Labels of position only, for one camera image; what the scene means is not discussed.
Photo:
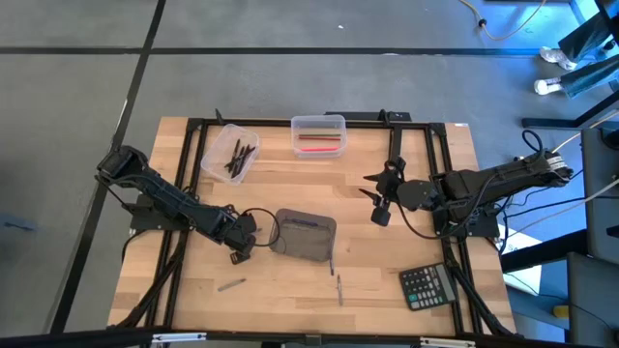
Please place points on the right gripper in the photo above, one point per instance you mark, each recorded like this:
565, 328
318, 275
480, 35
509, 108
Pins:
391, 186

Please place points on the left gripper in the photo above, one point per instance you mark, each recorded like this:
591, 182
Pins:
244, 237

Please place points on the blue crayon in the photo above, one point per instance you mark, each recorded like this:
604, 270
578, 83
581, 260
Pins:
304, 223

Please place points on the bright red pencil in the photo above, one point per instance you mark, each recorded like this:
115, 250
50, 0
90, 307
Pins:
320, 149

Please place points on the black pen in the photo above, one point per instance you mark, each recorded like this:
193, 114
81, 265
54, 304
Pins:
240, 171
250, 152
236, 152
232, 163

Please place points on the dark red pencil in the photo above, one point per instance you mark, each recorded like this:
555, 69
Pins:
319, 138

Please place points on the clear plastic bin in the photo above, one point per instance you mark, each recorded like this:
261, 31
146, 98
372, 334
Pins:
215, 154
319, 125

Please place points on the grey slim pen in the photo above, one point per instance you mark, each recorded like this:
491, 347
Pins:
340, 290

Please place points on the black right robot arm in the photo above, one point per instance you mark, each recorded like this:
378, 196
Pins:
508, 174

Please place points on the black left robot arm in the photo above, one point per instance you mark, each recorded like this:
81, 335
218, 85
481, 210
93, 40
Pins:
159, 193

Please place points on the grey translucent bin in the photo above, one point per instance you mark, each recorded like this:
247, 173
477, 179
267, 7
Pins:
304, 241

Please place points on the dark slim pen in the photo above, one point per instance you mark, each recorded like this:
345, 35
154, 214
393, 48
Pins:
332, 267

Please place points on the black desk calculator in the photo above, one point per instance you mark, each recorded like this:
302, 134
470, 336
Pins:
428, 287

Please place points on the white paper sheet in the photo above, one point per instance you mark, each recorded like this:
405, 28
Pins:
524, 280

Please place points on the black desk foot bar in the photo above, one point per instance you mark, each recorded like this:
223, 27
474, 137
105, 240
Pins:
541, 251

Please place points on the black overhead rig bar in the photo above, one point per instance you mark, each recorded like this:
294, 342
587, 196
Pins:
97, 338

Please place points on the person's white shoe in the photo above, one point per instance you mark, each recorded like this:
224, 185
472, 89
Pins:
546, 87
555, 55

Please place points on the small yellow item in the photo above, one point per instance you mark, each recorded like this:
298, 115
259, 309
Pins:
561, 311

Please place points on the grey cabinet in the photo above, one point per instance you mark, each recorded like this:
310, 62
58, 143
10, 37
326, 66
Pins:
602, 217

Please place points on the person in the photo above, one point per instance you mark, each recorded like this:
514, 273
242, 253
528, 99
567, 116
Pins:
590, 77

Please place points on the grey furniture panel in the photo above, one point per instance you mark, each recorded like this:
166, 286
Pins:
595, 299

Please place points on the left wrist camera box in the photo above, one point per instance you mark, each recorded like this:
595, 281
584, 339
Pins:
240, 257

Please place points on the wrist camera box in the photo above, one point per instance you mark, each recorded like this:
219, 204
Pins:
381, 216
240, 257

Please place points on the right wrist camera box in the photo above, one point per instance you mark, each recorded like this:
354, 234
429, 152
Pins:
381, 216

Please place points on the black flat mount bar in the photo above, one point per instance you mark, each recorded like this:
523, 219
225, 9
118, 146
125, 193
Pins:
358, 116

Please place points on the black aluminium table frame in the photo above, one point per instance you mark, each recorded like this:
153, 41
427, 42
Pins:
271, 123

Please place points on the silver metal bracket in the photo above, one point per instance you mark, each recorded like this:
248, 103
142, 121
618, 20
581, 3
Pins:
447, 342
179, 337

